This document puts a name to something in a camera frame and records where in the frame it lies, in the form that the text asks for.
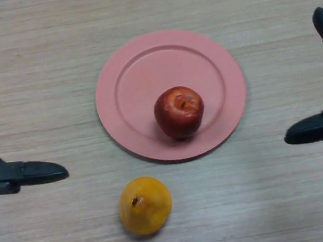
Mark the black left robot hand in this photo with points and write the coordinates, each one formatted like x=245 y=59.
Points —
x=24 y=173

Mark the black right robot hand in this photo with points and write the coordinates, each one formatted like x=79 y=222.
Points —
x=311 y=133

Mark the red apple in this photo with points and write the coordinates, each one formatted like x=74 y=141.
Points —
x=175 y=116

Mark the pink round plate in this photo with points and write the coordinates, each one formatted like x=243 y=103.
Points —
x=136 y=100

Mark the yellow pear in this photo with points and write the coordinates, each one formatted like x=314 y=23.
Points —
x=145 y=213

